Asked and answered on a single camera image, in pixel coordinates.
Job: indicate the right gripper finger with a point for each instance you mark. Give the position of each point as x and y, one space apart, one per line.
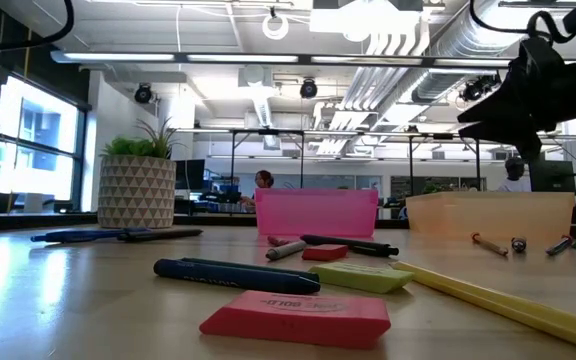
508 107
513 136

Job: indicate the maroon pen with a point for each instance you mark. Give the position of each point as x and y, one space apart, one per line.
518 244

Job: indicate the tan pencil red eraser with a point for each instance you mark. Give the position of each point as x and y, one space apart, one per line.
490 245

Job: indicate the cluster of markers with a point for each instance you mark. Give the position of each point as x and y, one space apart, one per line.
559 245

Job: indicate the yellow pencil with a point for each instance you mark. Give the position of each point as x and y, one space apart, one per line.
508 305

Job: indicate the black pen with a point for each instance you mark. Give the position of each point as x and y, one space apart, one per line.
353 245
168 234

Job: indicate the lime green eraser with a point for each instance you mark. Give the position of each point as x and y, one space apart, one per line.
363 277

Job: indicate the small red eraser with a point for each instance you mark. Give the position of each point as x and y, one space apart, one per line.
324 252

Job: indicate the grey crayon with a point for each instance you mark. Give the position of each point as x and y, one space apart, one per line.
285 250

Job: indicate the red crayon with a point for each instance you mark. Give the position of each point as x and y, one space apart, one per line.
277 240

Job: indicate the large pink eraser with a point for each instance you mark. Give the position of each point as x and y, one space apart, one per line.
295 320

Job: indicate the dark green crayon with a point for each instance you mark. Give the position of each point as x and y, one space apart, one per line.
258 267

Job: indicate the navy blue crayon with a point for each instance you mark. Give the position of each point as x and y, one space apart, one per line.
228 277

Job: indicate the black track light cluster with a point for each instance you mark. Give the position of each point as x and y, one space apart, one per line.
478 89

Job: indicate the person in light top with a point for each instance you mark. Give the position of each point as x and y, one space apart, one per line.
514 177

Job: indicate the black computer monitor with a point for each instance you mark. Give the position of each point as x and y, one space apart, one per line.
190 174
552 176

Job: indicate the orange translucent plastic bin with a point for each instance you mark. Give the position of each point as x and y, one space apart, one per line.
493 215

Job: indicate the white ceiling unit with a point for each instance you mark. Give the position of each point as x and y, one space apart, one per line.
368 20

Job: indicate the round black ceiling spotlight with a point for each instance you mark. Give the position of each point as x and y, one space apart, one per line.
143 93
308 88

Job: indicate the pink translucent plastic bin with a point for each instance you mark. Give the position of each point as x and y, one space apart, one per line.
318 212

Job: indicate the seated person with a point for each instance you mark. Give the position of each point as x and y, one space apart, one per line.
263 182

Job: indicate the potted plant triangle-patterned pot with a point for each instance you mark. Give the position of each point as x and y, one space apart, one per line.
135 195

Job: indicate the large window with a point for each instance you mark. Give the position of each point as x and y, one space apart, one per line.
38 175

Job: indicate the silver ventilation duct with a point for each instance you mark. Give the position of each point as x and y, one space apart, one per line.
448 75

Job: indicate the black background rig frame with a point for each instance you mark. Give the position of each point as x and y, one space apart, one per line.
411 165
268 132

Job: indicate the black overhead light rail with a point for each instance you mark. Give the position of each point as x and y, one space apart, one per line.
243 58

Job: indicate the black aluminium rig frame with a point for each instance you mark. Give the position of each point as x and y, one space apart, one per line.
43 221

